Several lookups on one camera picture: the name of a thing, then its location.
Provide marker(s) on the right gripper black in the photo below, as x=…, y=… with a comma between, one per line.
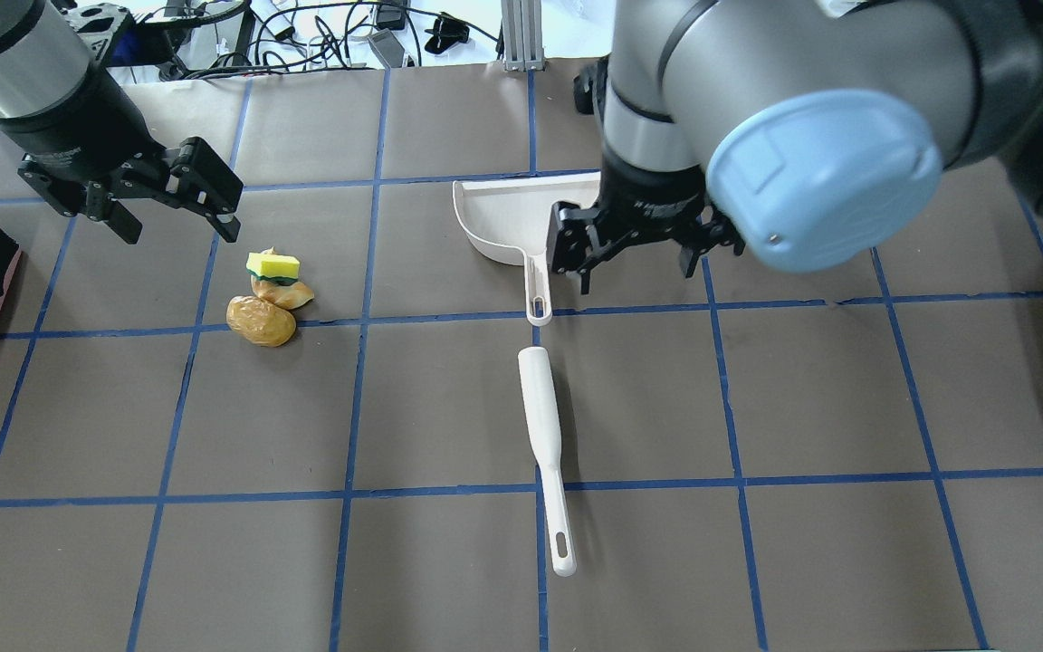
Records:
x=648, y=195

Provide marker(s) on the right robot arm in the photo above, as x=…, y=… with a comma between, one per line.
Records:
x=803, y=136

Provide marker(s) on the brown crumpled wrapper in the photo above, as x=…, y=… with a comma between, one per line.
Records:
x=260, y=322

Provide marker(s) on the aluminium frame post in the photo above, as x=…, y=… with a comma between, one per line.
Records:
x=521, y=36

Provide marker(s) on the beige hand brush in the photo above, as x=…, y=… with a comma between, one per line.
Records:
x=544, y=432

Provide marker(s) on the beige plastic dustpan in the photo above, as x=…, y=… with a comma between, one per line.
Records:
x=508, y=221

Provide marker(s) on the black power adapter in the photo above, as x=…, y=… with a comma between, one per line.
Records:
x=388, y=50

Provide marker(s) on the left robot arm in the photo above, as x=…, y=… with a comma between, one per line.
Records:
x=42, y=61

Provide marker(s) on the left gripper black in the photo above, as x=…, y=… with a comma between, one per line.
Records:
x=78, y=129

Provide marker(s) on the yellow green sponge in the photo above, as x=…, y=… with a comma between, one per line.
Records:
x=280, y=269

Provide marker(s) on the tan crumpled paper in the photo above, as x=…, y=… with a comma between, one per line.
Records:
x=286, y=297

